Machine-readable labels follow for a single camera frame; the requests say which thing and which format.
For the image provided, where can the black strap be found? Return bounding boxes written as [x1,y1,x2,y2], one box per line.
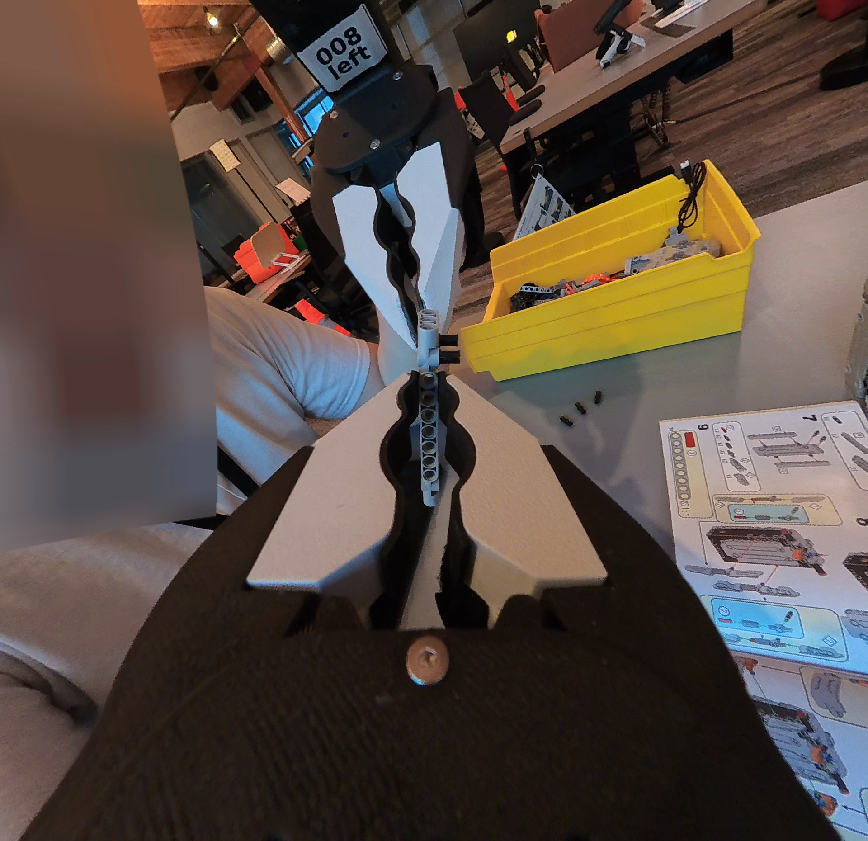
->
[217,444,262,499]

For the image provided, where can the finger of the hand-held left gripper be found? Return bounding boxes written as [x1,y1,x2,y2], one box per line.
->
[396,141,467,313]
[331,184,423,351]

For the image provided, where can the black pole stand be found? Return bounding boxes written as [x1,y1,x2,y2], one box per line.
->
[819,44,868,92]

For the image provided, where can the orange box with cardboard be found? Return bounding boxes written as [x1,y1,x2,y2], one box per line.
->
[234,222,301,284]

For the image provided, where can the white desktop stand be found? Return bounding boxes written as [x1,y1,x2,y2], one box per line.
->
[651,0,721,29]

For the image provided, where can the person's left forearm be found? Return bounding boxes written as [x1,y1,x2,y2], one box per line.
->
[369,297,421,389]

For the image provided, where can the black white gripper on stand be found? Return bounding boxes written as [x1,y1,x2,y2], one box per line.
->
[592,0,646,69]

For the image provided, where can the grey background table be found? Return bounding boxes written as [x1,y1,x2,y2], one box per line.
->
[498,0,769,221]

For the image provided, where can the black monitor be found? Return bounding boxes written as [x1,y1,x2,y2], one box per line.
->
[453,0,543,82]

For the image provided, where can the black cable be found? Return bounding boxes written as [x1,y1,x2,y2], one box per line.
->
[675,161,709,235]

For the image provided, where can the grey technic beam assembly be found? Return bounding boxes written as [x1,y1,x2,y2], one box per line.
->
[415,308,463,507]

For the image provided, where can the white instruction booklet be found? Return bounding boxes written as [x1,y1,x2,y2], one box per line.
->
[659,399,868,841]

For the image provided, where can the grey technic battery box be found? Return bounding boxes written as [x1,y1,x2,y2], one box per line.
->
[624,234,721,277]

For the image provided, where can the pile of technic parts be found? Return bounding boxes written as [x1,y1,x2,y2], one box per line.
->
[509,227,723,313]

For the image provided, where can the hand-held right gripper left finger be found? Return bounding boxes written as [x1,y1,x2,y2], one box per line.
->
[245,372,425,628]

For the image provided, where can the white printed sheet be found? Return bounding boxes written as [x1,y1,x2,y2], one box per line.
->
[512,173,577,241]

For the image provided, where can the grey black technic model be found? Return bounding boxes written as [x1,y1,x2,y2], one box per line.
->
[843,292,868,402]

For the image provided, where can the yellow plastic bin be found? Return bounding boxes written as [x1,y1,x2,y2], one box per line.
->
[461,159,762,383]

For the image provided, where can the brown chair back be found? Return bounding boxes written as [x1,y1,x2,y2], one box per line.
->
[536,0,645,74]

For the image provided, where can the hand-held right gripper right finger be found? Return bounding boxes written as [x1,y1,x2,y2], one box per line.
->
[437,372,609,628]

